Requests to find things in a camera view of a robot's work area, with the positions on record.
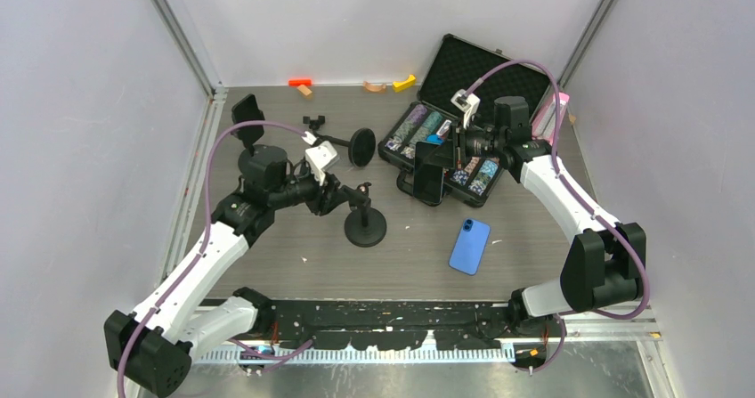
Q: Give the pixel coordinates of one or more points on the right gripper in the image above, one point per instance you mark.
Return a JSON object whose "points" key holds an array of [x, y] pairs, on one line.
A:
{"points": [[454, 153]]}

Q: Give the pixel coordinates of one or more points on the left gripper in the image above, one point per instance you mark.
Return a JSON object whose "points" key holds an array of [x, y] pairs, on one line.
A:
{"points": [[331, 195]]}

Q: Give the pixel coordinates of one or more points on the dark green-edged smartphone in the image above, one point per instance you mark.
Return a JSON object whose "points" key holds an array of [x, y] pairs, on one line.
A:
{"points": [[428, 182]]}

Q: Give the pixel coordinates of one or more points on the black smartphone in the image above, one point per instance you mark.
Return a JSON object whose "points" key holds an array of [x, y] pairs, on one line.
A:
{"points": [[246, 110]]}

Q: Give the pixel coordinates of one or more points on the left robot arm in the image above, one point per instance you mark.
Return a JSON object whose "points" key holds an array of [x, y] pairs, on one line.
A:
{"points": [[156, 344]]}

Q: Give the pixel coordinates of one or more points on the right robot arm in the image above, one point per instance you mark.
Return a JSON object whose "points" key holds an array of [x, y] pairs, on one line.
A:
{"points": [[604, 270]]}

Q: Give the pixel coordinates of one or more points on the small-clamp black phone stand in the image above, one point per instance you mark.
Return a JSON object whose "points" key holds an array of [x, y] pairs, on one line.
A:
{"points": [[361, 146]]}

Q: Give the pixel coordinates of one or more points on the blue round chip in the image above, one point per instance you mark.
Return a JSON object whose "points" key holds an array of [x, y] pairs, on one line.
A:
{"points": [[434, 139]]}

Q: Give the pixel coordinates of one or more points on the brown chip stack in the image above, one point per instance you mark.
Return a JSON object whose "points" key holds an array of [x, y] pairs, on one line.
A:
{"points": [[462, 175]]}

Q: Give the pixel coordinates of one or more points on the green chip stack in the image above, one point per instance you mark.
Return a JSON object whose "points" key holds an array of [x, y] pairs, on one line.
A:
{"points": [[431, 123]]}

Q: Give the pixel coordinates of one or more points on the light blue chip stack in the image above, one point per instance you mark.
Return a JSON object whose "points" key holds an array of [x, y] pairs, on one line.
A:
{"points": [[484, 176]]}

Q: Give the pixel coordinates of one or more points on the purple chip stack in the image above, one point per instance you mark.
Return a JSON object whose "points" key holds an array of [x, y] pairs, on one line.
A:
{"points": [[405, 129]]}

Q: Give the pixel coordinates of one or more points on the yellow wooden block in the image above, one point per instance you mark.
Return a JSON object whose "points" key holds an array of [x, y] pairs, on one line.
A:
{"points": [[402, 85]]}

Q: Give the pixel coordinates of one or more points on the black poker chip case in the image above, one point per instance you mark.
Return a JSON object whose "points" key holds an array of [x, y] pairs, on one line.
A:
{"points": [[457, 64]]}

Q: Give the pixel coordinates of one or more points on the brown wooden arch block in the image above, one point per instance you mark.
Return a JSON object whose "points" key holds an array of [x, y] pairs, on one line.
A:
{"points": [[374, 87]]}

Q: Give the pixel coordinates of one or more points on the blue smartphone face down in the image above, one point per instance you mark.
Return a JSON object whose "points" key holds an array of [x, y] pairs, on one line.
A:
{"points": [[467, 253]]}

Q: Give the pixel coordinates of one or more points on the pink metronome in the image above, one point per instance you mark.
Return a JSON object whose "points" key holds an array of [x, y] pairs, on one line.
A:
{"points": [[544, 122]]}

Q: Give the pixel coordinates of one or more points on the tan wooden block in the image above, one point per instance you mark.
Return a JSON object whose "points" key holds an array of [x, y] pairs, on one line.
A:
{"points": [[305, 91]]}

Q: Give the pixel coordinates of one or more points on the orange wooden block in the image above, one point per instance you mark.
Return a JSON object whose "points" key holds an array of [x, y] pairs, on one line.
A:
{"points": [[300, 81]]}

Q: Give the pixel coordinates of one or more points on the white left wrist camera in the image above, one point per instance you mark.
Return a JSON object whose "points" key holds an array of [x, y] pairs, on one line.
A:
{"points": [[321, 156]]}

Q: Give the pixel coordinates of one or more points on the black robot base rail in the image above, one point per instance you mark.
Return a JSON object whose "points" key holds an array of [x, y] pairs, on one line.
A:
{"points": [[394, 325]]}

